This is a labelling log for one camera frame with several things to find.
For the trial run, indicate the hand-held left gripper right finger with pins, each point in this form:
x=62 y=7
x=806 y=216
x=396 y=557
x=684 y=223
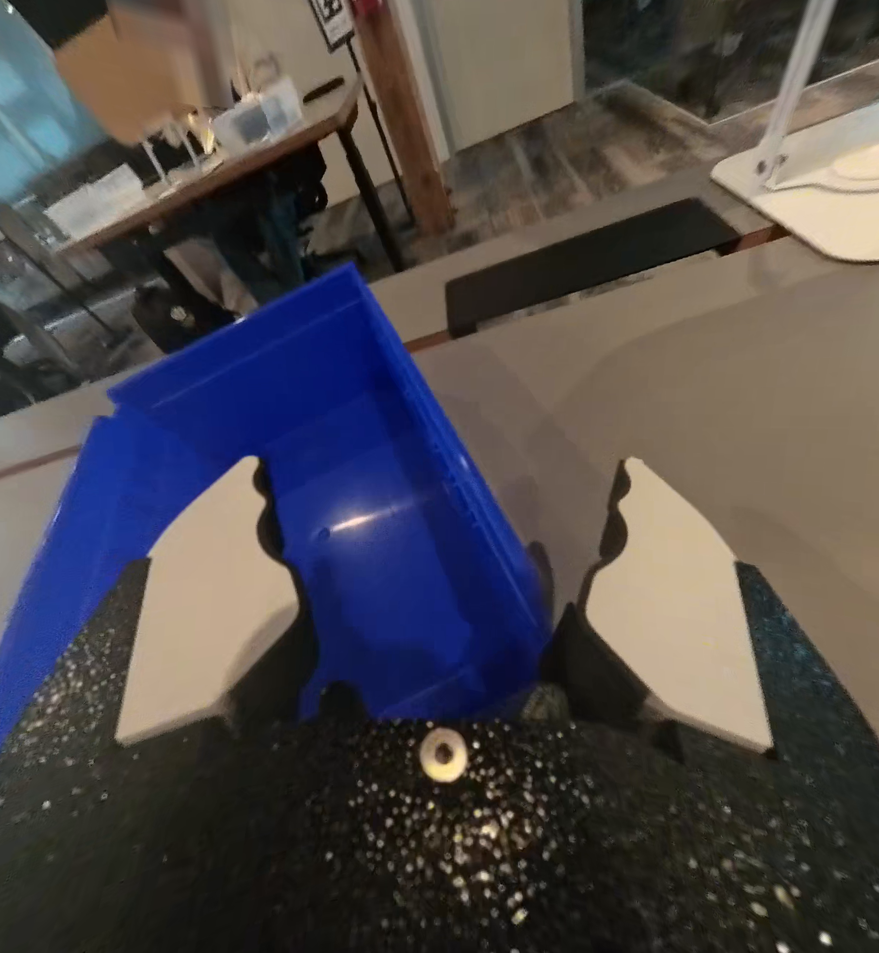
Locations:
x=677 y=633

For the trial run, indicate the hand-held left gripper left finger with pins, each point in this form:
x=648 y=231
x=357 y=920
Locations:
x=201 y=633

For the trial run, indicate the blue plastic bin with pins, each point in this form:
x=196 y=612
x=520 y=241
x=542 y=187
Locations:
x=380 y=521

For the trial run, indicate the black backpack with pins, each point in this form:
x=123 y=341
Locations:
x=179 y=316

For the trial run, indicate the clear plastic box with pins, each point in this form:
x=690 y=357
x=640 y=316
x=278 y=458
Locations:
x=257 y=115
x=93 y=201

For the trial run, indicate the clear acrylic sheet stand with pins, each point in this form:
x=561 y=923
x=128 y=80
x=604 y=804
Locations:
x=819 y=193

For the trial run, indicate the wooden office desk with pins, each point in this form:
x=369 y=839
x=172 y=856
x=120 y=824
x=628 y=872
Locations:
x=260 y=153

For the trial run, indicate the wooden column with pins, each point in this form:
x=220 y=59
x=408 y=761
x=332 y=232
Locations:
x=409 y=134

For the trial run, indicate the brown cardboard panel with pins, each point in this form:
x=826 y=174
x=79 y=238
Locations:
x=134 y=74

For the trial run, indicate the white door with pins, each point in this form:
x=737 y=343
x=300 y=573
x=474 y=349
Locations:
x=506 y=67

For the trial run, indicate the black white tag sign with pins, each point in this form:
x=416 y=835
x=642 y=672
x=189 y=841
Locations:
x=331 y=19

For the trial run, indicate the black screen panel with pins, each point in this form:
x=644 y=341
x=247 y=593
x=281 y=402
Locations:
x=67 y=15

